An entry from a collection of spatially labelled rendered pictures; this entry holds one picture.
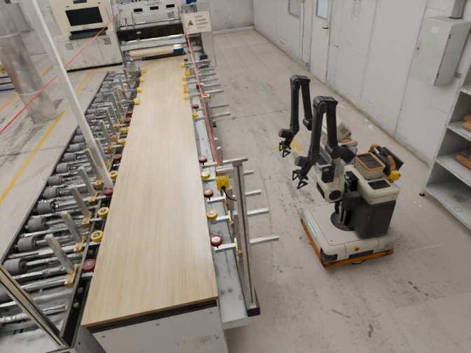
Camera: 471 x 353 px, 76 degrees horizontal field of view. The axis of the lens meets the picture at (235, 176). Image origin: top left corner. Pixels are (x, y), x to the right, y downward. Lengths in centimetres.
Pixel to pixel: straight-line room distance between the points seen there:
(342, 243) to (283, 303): 72
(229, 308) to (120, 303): 64
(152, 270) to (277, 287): 127
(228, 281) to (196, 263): 33
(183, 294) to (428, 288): 209
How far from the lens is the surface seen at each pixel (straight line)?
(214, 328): 204
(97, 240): 230
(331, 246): 278
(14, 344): 231
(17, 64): 698
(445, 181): 407
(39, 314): 192
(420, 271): 320
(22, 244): 268
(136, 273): 197
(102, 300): 194
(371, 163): 268
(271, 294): 279
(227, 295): 207
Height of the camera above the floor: 237
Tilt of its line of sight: 36 degrees down
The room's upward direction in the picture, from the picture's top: 6 degrees counter-clockwise
